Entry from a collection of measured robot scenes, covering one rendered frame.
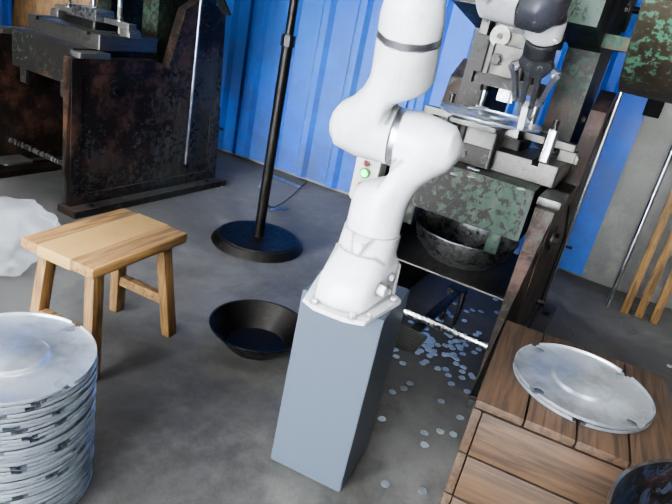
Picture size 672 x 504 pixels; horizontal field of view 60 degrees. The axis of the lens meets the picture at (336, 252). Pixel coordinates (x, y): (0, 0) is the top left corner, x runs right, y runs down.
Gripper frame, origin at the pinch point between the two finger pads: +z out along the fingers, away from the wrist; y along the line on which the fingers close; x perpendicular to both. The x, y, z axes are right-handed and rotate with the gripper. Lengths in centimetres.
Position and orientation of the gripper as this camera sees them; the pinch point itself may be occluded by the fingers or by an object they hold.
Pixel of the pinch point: (523, 115)
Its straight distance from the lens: 163.3
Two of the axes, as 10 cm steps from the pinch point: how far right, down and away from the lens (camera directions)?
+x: 4.9, -6.2, 6.1
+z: 0.1, 7.1, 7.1
